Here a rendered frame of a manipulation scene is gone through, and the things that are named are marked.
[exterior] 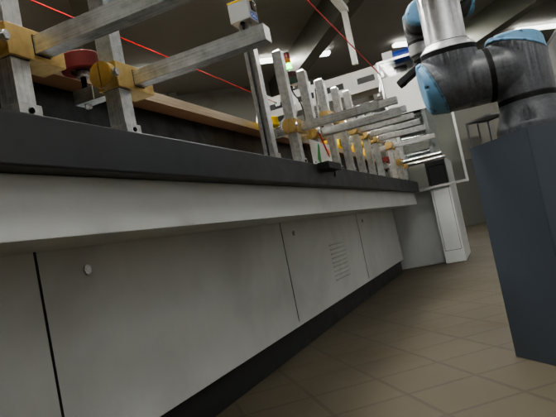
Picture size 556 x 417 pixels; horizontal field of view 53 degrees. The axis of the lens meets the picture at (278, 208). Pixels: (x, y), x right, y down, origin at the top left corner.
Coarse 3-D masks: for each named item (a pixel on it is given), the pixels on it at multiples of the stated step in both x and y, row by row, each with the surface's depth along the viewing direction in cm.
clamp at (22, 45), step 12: (0, 24) 81; (12, 24) 82; (0, 36) 79; (12, 36) 82; (24, 36) 84; (0, 48) 80; (12, 48) 81; (24, 48) 83; (36, 60) 85; (48, 60) 88; (60, 60) 90; (36, 72) 90; (48, 72) 91
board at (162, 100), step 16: (32, 80) 114; (48, 80) 116; (64, 80) 118; (80, 80) 120; (160, 96) 149; (160, 112) 157; (176, 112) 160; (192, 112) 164; (208, 112) 174; (224, 128) 194; (240, 128) 199; (256, 128) 207; (288, 144) 253; (304, 144) 262
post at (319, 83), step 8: (320, 80) 246; (320, 88) 246; (320, 96) 246; (320, 104) 246; (328, 104) 248; (328, 136) 245; (328, 144) 245; (336, 144) 245; (336, 152) 244; (336, 160) 244
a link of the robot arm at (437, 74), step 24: (432, 0) 148; (456, 0) 149; (432, 24) 149; (456, 24) 148; (432, 48) 149; (456, 48) 146; (432, 72) 149; (456, 72) 147; (480, 72) 146; (432, 96) 149; (456, 96) 148; (480, 96) 148
